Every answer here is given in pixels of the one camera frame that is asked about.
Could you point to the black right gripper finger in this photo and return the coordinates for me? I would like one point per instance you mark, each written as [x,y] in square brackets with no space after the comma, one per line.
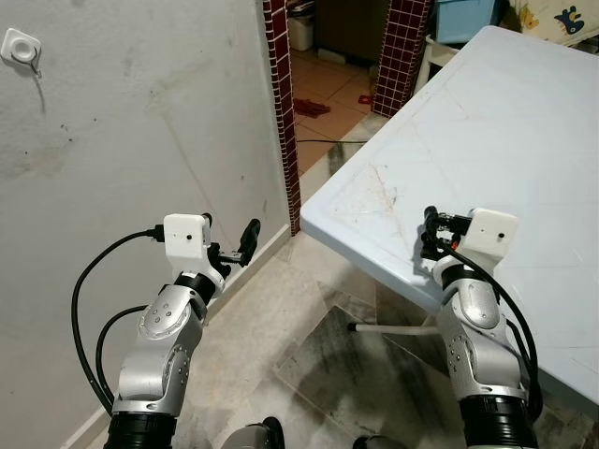
[429,249]
[431,219]

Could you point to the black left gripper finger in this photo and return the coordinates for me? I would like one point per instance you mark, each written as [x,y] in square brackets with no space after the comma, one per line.
[205,221]
[249,239]

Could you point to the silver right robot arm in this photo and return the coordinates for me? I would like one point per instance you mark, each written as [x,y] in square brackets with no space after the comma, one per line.
[482,355]

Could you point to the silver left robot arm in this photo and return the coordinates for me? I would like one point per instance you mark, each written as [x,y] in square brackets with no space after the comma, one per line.
[164,346]

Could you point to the white table leg tube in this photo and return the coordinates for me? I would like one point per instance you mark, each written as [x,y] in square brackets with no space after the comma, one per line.
[393,327]

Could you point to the pale blue plastic table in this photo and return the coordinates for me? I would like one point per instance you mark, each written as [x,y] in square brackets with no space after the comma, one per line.
[487,140]

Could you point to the small red object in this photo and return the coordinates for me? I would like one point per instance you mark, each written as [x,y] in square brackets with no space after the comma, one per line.
[365,98]

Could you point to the red cloth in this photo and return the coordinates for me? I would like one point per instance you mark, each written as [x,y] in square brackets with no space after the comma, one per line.
[314,108]

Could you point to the white plastic chair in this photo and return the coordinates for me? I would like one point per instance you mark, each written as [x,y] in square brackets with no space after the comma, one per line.
[432,58]

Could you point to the dark red tiled pillar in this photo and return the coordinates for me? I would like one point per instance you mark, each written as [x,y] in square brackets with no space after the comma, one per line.
[404,51]

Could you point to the grey robot left leg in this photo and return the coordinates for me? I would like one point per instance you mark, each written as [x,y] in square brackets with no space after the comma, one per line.
[253,435]

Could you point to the grey robot leg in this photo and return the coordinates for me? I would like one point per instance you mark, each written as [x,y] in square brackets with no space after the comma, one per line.
[379,441]
[253,435]

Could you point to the grey robot right leg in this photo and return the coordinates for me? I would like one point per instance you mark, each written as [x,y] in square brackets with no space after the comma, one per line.
[379,441]

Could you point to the light blue plastic box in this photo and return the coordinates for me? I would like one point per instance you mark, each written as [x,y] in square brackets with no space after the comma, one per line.
[468,19]

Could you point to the dark brown cabinet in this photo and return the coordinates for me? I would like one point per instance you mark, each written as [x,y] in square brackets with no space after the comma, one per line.
[351,28]

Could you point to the white plastic bucket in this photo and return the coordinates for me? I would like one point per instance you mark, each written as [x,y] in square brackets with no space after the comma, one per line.
[299,33]

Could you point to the cartoon print cushion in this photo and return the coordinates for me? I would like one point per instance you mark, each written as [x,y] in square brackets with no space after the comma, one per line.
[557,19]

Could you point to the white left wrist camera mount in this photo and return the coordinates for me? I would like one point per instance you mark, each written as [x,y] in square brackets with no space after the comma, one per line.
[184,236]

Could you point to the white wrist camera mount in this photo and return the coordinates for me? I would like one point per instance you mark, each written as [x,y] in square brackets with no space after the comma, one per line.
[493,234]
[184,236]

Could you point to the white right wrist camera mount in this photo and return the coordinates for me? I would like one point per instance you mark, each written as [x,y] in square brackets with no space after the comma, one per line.
[493,234]

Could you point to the dark red tiled wall edge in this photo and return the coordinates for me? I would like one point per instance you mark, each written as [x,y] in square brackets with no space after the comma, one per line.
[278,94]

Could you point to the white adhesive wall hook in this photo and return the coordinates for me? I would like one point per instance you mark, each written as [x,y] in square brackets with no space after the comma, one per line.
[19,47]

